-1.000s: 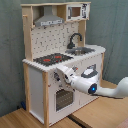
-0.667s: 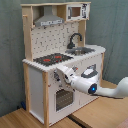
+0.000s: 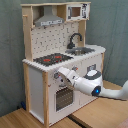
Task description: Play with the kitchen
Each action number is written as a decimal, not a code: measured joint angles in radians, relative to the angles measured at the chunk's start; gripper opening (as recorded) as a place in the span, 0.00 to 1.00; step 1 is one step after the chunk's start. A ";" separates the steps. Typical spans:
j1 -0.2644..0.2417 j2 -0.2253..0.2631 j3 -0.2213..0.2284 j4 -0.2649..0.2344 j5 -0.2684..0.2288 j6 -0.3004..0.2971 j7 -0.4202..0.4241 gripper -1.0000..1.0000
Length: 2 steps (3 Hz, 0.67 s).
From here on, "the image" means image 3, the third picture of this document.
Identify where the wooden toy kitchen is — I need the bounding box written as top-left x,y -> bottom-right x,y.
22,2 -> 105,128

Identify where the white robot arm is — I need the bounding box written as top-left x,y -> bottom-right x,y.
58,67 -> 128,100

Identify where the grey toy sink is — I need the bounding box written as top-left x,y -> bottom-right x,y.
66,47 -> 94,56

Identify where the white toy microwave door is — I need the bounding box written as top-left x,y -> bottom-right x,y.
66,3 -> 90,21

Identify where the white cabinet door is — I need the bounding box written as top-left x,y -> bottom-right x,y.
79,55 -> 102,106

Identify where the black toy faucet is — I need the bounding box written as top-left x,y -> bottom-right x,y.
66,32 -> 83,50

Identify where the grey fabric backdrop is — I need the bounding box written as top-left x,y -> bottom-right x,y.
0,0 -> 128,117

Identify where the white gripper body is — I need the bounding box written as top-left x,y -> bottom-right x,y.
58,67 -> 80,88

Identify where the grey range hood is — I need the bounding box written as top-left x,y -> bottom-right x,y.
35,6 -> 64,27

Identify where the black toy stovetop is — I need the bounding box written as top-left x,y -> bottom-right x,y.
34,53 -> 70,66

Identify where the white oven door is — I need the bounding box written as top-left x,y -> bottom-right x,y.
48,78 -> 79,125

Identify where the red stove knob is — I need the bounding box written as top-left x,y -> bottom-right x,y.
72,65 -> 79,73
54,73 -> 59,79

